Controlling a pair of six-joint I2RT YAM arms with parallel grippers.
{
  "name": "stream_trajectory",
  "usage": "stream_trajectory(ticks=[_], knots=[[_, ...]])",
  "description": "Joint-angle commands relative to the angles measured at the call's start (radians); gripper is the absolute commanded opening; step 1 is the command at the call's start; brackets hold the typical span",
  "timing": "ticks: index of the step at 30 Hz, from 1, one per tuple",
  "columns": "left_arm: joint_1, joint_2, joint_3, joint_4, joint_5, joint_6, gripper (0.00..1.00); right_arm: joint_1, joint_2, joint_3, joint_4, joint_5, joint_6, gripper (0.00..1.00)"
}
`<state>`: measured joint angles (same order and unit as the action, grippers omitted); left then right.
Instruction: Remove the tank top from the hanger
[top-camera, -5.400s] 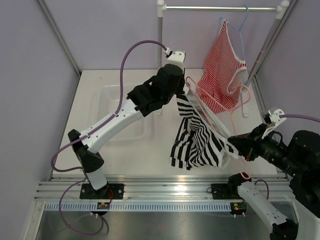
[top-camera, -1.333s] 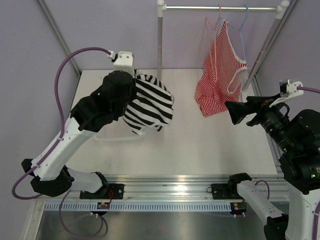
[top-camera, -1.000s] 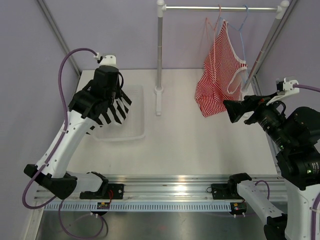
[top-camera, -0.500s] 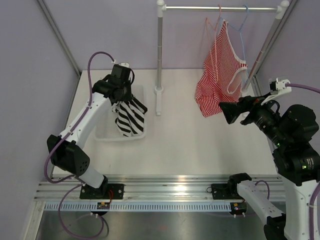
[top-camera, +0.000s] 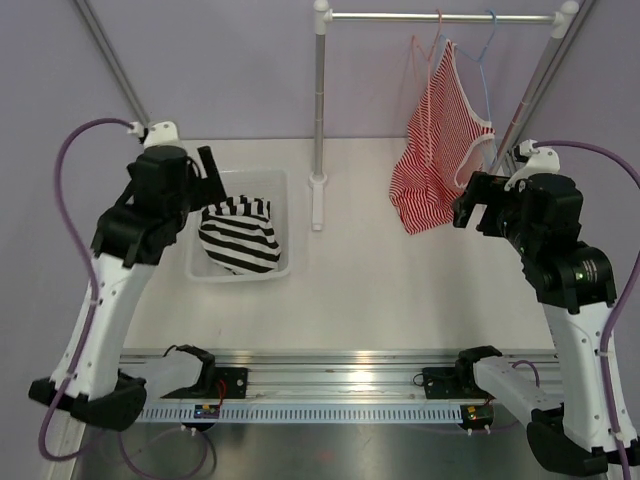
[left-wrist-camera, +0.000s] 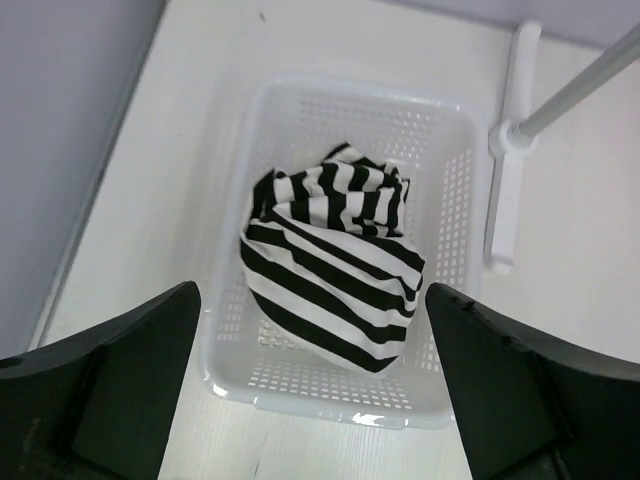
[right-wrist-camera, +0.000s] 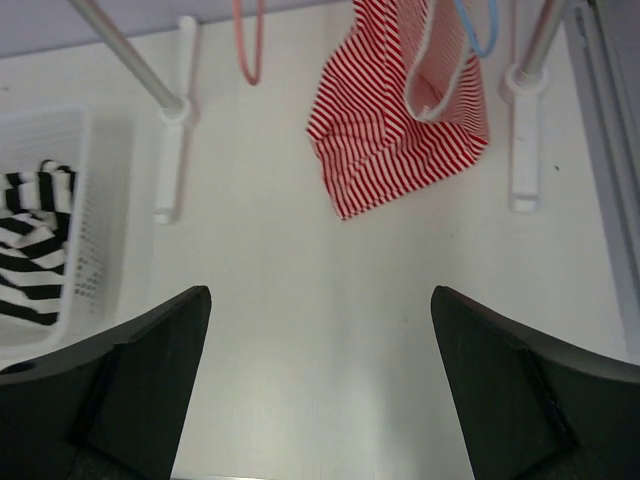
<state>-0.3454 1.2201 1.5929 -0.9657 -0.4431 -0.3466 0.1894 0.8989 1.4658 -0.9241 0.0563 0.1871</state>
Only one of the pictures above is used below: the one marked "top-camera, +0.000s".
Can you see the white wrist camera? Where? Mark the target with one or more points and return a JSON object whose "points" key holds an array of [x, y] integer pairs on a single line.
{"points": [[164, 133], [532, 160]]}

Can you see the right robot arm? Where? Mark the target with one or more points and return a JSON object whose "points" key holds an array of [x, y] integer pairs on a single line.
{"points": [[589, 430]]}

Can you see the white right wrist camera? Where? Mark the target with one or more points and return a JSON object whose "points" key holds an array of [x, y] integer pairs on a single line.
{"points": [[532, 160]]}

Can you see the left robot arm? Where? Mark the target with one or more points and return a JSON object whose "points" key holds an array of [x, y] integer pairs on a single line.
{"points": [[165, 187]]}

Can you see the white slotted cable duct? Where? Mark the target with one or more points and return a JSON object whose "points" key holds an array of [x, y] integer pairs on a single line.
{"points": [[244, 413]]}

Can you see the white plastic basket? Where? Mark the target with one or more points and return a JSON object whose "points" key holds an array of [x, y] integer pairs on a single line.
{"points": [[271, 184]]}

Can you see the white metal clothes rack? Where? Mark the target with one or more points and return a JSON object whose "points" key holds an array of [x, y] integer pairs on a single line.
{"points": [[563, 23]]}

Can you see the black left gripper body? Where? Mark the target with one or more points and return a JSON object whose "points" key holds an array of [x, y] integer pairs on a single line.
{"points": [[199, 193]]}

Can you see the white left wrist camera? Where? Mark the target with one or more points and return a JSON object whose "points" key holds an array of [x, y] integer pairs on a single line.
{"points": [[164, 133]]}

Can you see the black white striped tank top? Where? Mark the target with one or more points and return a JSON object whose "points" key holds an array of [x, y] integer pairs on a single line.
{"points": [[238, 235]]}

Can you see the red white striped tank top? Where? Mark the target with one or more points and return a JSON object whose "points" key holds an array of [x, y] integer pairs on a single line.
{"points": [[447, 142]]}

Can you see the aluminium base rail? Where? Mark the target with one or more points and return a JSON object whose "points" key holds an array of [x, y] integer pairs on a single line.
{"points": [[334, 376]]}

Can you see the pink wire hanger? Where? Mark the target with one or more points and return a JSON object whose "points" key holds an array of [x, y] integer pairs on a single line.
{"points": [[432, 50]]}

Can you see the blue wire hanger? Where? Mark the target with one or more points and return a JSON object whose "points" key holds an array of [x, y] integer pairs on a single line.
{"points": [[490, 151]]}

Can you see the left aluminium frame post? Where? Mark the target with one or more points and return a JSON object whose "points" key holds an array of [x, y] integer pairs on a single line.
{"points": [[110, 57]]}

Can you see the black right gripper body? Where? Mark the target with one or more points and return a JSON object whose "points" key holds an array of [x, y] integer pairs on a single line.
{"points": [[502, 204]]}

